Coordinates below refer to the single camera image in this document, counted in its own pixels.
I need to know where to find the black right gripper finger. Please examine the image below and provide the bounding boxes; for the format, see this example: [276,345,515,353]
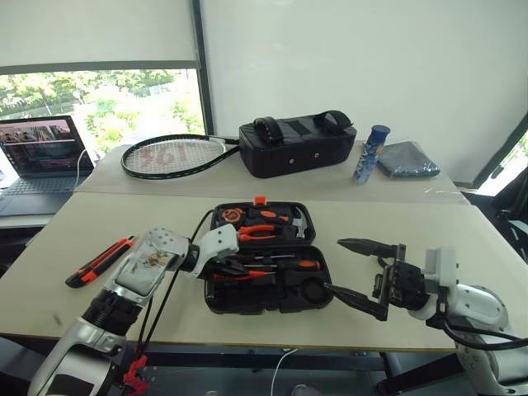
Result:
[337,238,399,260]
[323,282,389,323]

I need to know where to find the black tool case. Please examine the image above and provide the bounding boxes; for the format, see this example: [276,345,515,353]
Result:
[203,196,336,317]

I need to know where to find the white hanging cable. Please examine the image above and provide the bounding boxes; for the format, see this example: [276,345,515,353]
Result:
[271,348,299,396]

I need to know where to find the black table frame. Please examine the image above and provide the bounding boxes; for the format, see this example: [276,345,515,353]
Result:
[0,333,467,396]

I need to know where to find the black tennis racket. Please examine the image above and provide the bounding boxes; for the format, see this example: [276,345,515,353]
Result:
[120,134,240,182]

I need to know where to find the red and black pliers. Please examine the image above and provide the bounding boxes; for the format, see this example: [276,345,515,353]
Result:
[214,263,276,282]

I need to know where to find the black rectangular bag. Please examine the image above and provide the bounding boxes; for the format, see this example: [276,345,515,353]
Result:
[238,110,358,179]

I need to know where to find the orange black utility knife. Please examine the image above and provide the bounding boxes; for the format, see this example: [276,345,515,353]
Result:
[64,235,137,289]

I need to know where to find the grey rounded shape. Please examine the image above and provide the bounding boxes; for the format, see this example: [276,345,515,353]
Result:
[288,383,325,396]

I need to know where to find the folded blue grey cloth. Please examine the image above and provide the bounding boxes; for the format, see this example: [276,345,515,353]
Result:
[377,140,441,178]

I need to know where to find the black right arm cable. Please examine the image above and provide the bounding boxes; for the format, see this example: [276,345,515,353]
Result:
[427,296,528,351]

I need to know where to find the white roller blind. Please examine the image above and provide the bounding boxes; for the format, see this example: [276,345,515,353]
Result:
[0,0,201,78]

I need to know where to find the black window pillar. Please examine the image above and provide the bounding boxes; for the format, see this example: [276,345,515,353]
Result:
[190,0,218,137]

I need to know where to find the blue spray can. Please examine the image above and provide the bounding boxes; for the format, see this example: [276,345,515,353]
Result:
[351,125,391,186]

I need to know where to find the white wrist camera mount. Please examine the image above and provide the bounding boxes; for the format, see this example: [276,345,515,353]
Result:
[196,224,241,280]
[423,246,459,290]

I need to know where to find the orange handled pliers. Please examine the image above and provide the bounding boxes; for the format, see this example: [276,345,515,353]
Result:
[238,224,276,243]

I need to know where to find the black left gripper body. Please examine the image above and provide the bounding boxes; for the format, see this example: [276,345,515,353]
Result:
[205,257,232,278]

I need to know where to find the dark laptop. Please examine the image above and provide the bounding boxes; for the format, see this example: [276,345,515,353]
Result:
[0,115,96,218]

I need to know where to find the small orange black screwdriver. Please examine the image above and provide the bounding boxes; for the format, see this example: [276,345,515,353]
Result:
[247,209,292,227]

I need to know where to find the steel claw hammer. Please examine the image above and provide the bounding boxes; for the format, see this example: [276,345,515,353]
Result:
[284,207,309,240]

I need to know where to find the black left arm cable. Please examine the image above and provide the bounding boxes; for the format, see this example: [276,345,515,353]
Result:
[138,210,215,360]

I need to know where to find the black electrical tape roll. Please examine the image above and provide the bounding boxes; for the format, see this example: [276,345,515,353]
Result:
[302,278,330,305]

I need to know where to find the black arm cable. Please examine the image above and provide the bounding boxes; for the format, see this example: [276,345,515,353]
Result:
[427,296,528,351]
[138,210,215,360]

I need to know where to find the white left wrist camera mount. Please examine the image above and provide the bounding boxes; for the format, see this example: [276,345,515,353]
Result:
[196,224,241,280]

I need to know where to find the red cable clip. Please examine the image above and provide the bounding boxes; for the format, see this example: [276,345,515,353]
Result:
[122,353,149,393]

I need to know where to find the dark slanted window frame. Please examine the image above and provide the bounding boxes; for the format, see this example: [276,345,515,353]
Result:
[472,119,528,195]

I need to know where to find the orange black tape measure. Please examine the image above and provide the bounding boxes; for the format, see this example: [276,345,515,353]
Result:
[219,208,248,227]

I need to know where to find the white laptop cable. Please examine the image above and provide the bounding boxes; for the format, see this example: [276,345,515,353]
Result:
[73,148,98,191]

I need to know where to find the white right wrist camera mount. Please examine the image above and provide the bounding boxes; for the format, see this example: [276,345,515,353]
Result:
[423,246,459,290]

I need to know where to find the orange black handled screwdriver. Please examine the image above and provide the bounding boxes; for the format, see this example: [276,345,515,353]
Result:
[247,258,322,274]

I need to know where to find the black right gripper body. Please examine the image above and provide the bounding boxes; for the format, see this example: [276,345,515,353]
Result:
[372,259,428,311]

